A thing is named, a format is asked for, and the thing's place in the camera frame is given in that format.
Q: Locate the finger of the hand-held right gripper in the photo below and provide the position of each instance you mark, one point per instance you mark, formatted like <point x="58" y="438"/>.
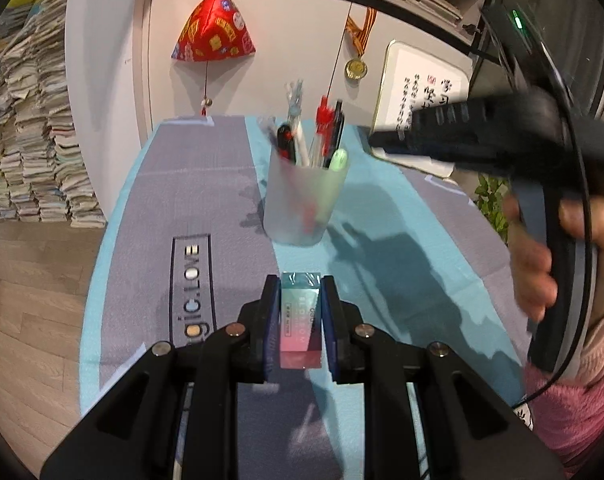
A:
<point x="441" y="116"/>
<point x="416" y="144"/>

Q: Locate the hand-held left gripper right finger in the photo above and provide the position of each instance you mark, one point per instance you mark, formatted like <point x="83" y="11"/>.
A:
<point x="416" y="410"/>

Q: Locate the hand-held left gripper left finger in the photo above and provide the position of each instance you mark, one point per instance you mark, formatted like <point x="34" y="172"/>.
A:
<point x="182" y="410"/>

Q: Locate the green highlighter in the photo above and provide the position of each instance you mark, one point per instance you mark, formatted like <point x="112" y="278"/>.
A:
<point x="339" y="159"/>

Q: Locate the black pen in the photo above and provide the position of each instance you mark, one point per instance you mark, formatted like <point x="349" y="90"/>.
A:
<point x="338" y="120"/>

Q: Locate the frosted plastic cup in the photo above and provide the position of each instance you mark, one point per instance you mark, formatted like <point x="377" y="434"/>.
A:
<point x="302" y="200"/>

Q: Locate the clear plastic pen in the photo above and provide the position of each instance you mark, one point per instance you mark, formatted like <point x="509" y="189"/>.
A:
<point x="294" y="100"/>

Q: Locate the dark blue pen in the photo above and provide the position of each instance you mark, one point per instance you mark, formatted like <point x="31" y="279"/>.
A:
<point x="284" y="137"/>

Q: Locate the pink and green eraser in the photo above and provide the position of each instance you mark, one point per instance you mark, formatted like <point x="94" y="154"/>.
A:
<point x="302" y="320"/>

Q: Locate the person's right forearm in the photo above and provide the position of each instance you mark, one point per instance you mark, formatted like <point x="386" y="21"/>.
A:
<point x="581" y="420"/>

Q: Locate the person's right hand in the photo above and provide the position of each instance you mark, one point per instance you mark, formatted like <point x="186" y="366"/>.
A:
<point x="529" y="265"/>

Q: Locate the framed calligraphy sign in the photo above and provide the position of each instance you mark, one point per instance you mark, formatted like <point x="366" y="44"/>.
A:
<point x="406" y="75"/>

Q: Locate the green potted plant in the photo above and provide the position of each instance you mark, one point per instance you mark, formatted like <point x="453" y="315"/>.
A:
<point x="491" y="205"/>

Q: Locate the gold medal with ribbon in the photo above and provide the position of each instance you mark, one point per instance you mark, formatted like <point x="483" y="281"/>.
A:
<point x="357" y="67"/>

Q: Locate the stack of thin booklets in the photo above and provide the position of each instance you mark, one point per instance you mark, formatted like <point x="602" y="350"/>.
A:
<point x="426" y="2"/>

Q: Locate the bookshelf cabinet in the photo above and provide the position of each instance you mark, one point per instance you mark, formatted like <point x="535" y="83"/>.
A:
<point x="292" y="35"/>

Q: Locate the grey and teal printed tablecloth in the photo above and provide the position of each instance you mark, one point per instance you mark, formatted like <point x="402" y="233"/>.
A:
<point x="192" y="185"/>

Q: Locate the red pyramid hanging ornament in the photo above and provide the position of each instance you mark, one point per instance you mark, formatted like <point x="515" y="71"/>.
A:
<point x="212" y="30"/>

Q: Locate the tall pile of books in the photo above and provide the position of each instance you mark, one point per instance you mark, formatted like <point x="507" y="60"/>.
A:
<point x="37" y="135"/>

